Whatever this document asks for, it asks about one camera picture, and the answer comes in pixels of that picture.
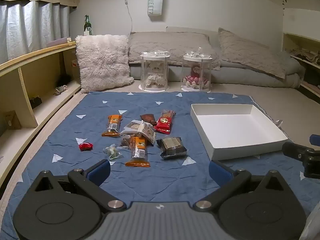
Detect dark cake packet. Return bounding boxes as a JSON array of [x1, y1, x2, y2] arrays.
[[156, 136, 188, 160]]

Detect pink plush doll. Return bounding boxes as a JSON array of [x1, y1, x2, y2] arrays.
[[184, 66, 209, 88]]

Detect light patterned clothing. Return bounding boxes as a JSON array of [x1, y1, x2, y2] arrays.
[[299, 205, 320, 240]]

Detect coiled rope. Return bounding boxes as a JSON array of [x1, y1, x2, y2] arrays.
[[54, 85, 68, 96]]

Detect fluffy cream pillow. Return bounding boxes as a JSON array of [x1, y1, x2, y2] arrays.
[[75, 34, 135, 93]]

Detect white hanging cable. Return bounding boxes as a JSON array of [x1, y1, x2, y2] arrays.
[[121, 0, 133, 37]]

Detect pile of clothes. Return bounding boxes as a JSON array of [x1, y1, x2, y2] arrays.
[[290, 47, 320, 64]]

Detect brown snack packet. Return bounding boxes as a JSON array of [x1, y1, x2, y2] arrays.
[[140, 114, 158, 127]]

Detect pink flat box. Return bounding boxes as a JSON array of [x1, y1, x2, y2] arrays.
[[46, 38, 72, 47]]

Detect blue triangle-print mat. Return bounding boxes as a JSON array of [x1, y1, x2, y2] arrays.
[[0, 91, 320, 240]]

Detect white tote bag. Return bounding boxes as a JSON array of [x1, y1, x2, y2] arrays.
[[147, 0, 164, 22]]

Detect green candy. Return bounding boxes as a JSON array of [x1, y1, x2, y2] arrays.
[[103, 144, 123, 160]]

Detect clear case with pink doll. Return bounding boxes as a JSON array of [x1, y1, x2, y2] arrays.
[[180, 51, 213, 92]]

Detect grey quilted pillow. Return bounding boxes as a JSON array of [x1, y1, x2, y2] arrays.
[[128, 31, 222, 71], [217, 27, 300, 79]]

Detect red snack packet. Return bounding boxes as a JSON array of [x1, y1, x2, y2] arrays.
[[153, 109, 177, 134]]

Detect red candy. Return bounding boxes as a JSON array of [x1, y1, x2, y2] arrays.
[[78, 142, 94, 152]]

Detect clear round cookie packet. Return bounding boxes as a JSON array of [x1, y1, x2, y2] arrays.
[[120, 120, 145, 137]]

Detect wooden shelf with clothes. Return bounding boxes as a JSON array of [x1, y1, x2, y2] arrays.
[[282, 32, 320, 90]]

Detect small black item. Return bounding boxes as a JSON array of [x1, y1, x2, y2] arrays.
[[29, 97, 42, 109]]

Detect clear brown cookie packet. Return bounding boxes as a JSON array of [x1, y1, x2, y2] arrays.
[[119, 134, 137, 147]]

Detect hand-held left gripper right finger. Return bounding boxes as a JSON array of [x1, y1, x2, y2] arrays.
[[195, 160, 292, 212]]

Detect orange snack bar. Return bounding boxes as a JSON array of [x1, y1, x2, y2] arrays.
[[125, 136, 151, 168], [102, 114, 123, 137]]

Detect cream plush doll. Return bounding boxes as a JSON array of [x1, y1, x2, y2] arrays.
[[146, 62, 167, 88]]

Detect long wooden shelf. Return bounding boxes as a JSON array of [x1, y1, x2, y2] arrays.
[[0, 41, 82, 193]]

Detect carton with red label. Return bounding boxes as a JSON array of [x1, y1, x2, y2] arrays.
[[64, 50, 80, 80]]

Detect grey curtain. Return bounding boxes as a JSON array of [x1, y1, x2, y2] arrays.
[[0, 1, 70, 60]]

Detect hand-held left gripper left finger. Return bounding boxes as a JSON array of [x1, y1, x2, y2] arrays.
[[30, 159, 127, 213]]

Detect clear case with cream doll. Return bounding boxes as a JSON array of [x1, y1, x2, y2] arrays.
[[138, 51, 170, 92]]

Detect white speckled snack packet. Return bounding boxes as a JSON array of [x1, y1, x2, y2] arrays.
[[137, 120, 157, 146]]

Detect white shallow box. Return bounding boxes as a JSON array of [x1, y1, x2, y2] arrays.
[[190, 103, 289, 161]]

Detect grey folded bedding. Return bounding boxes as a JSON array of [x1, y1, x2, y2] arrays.
[[129, 26, 307, 88]]

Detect green glass bottle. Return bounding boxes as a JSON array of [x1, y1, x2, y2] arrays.
[[84, 15, 92, 36]]

